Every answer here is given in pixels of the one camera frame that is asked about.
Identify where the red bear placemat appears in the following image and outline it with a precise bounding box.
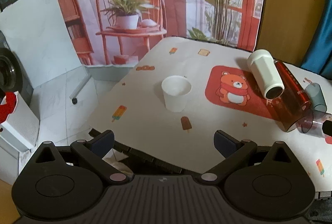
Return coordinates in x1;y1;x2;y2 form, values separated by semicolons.
204;65;283;121

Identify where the ice-cream print tablecloth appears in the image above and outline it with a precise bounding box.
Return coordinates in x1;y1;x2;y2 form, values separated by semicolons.
89;36;332;200

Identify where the printed room backdrop cloth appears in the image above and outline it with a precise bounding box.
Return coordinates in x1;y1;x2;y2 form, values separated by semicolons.
49;0;267;67

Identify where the white paper cup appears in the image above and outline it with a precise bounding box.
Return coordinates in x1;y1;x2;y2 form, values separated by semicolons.
161;75;192;113

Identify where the white ribbed tumbler cup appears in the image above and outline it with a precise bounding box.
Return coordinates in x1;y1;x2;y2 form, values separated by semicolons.
247;49;285;99

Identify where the blue curtain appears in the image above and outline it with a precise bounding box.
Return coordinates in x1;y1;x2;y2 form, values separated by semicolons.
301;10;332;81

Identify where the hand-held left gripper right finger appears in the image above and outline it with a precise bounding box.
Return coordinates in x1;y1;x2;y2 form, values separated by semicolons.
200;130;303;185

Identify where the white air purifier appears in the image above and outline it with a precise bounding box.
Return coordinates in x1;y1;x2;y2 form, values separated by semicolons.
0;95;40;153

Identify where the grey translucent plastic cup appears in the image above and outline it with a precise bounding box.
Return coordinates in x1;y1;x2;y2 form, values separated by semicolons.
304;82;327;112

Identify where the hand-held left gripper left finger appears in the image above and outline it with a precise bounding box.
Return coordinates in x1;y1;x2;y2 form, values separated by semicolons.
26;130;130;184

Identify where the grey washing machine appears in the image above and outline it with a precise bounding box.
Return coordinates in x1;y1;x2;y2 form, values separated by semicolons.
0;30;34;107

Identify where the red and white toy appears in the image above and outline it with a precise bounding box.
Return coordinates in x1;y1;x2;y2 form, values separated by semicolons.
0;91;18;123

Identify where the white table leg with caster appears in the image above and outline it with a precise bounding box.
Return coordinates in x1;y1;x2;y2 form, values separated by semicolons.
70;75;91;105

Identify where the red metallic bottle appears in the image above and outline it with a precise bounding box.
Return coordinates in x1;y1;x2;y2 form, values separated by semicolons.
273;59;312;111

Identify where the transparent red plastic cup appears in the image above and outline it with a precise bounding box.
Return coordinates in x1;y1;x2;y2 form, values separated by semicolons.
271;89;314;132

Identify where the clear purple-tinted plastic cup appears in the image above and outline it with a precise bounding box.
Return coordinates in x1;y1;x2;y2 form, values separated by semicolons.
297;110;332;138

